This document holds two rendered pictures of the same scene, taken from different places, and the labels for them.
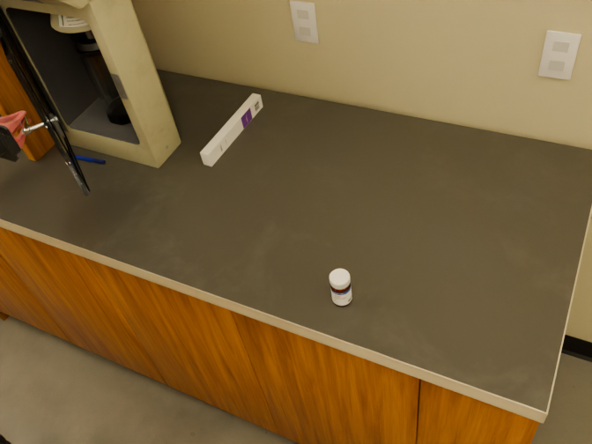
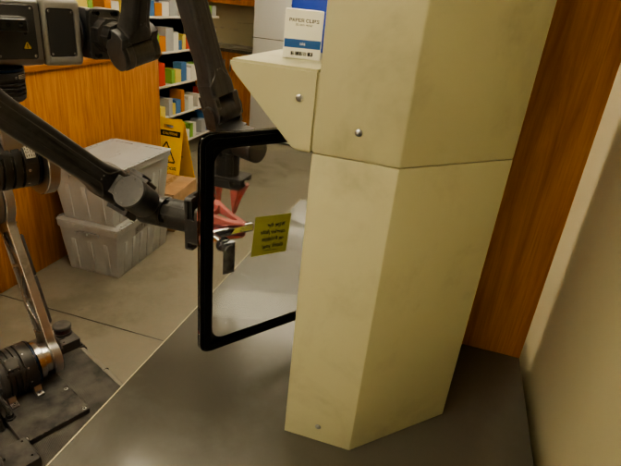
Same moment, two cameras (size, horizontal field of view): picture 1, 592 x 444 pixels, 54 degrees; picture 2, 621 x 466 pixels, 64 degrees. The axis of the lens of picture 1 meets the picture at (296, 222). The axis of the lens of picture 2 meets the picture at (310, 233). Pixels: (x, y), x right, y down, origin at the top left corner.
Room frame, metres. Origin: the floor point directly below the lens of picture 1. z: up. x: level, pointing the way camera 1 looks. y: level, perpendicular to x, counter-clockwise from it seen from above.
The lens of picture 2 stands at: (1.00, -0.24, 1.58)
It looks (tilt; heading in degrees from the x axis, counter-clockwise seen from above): 25 degrees down; 70
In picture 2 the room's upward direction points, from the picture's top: 6 degrees clockwise
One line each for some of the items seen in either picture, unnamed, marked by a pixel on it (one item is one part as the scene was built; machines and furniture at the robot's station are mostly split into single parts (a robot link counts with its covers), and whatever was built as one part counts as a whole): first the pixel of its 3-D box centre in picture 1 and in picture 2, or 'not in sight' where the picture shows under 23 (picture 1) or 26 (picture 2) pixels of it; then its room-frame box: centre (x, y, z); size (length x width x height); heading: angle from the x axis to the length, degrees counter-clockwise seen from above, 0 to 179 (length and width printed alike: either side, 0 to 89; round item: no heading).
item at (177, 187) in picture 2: not in sight; (166, 201); (1.16, 3.31, 0.14); 0.41 x 0.32 x 0.28; 62
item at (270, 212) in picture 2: (40, 102); (276, 237); (1.22, 0.54, 1.19); 0.30 x 0.01 x 0.40; 20
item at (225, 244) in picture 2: (56, 126); (226, 257); (1.13, 0.49, 1.18); 0.02 x 0.02 x 0.06; 20
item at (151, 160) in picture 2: not in sight; (115, 180); (0.85, 2.78, 0.49); 0.60 x 0.42 x 0.33; 56
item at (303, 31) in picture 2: not in sight; (303, 33); (1.21, 0.45, 1.54); 0.05 x 0.05 x 0.06; 73
